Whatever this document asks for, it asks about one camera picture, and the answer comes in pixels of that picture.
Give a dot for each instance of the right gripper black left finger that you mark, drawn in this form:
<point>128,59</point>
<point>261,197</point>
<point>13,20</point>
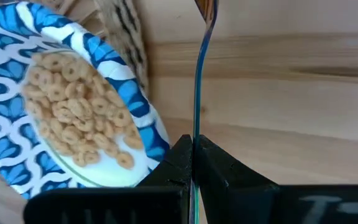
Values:
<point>104,207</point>

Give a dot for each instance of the blue patterned paper bowl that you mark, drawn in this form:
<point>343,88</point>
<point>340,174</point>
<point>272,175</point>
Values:
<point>8,71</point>

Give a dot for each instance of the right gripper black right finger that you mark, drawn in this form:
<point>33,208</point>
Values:
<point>259,205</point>

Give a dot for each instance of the iridescent metal spoon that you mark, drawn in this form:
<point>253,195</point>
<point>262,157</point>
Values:
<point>197,93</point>

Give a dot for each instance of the cereal rings heap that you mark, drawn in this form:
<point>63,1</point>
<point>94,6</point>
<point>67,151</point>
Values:
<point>79,112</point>

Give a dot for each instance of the round woven placemat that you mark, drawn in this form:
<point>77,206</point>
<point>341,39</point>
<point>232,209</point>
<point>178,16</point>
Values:
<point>126,31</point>

